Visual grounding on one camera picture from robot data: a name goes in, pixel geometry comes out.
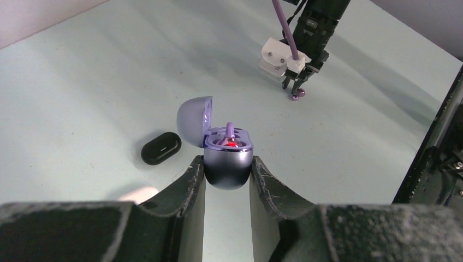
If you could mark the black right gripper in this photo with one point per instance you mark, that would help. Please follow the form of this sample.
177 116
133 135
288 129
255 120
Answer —
309 69

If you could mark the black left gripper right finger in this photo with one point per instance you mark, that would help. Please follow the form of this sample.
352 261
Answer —
287 227

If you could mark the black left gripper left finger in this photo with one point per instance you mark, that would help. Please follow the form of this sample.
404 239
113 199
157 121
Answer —
167 227

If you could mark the purple earbud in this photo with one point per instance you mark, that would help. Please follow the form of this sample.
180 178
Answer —
298 94

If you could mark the white earbud charging case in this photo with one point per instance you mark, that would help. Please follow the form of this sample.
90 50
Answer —
139 195

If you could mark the black earbud charging case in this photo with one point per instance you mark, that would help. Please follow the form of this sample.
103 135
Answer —
161 148

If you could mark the purple earbud charging case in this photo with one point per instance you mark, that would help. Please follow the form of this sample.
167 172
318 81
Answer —
228 150

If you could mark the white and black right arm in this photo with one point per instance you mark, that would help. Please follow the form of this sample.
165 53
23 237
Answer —
315 26

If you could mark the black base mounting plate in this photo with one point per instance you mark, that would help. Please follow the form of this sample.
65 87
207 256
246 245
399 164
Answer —
435 175

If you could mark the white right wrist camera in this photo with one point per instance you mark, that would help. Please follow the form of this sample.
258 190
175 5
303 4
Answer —
277 59

